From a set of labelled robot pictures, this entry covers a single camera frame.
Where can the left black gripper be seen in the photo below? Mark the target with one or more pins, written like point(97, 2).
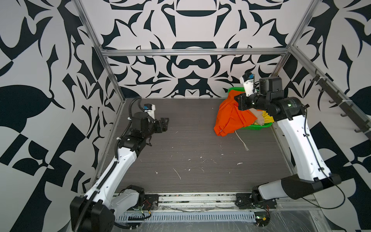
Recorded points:
point(163, 126)

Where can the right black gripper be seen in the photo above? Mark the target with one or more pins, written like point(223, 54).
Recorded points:
point(243, 100)

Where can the orange shorts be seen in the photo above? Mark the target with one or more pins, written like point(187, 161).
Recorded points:
point(229, 118)

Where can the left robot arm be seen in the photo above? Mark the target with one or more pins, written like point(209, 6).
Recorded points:
point(98, 209)

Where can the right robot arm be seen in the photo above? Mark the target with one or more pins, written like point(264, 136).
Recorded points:
point(312, 174)

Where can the beige shorts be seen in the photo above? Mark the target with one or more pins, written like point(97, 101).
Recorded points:
point(258, 114)

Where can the yellow shorts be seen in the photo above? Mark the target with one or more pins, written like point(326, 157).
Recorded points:
point(267, 117)

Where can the green plastic basket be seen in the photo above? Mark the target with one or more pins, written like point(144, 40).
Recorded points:
point(253, 126)

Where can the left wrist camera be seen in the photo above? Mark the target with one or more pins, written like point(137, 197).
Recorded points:
point(150, 109)

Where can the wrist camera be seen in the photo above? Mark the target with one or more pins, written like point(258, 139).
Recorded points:
point(248, 80)
point(150, 109)

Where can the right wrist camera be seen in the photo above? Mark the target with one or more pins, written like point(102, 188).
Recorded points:
point(248, 80)

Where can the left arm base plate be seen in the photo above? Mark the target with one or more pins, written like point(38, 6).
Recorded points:
point(149, 202)

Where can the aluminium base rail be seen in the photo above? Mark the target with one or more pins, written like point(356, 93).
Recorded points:
point(204, 201)

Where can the aluminium frame crossbar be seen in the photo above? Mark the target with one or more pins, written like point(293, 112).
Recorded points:
point(194, 52)

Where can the right aluminium frame post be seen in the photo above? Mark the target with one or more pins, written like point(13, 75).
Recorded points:
point(307, 17)

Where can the aluminium frame post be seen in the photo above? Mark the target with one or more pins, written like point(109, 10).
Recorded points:
point(96, 65)
point(307, 17)

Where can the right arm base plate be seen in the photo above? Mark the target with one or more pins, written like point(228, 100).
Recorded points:
point(246, 201)

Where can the black wall hook rack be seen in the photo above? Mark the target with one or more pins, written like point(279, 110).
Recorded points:
point(339, 99)

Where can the white cable duct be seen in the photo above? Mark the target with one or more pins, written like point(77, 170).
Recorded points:
point(157, 217)

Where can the left aluminium frame post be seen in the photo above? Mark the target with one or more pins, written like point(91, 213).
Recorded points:
point(96, 65)

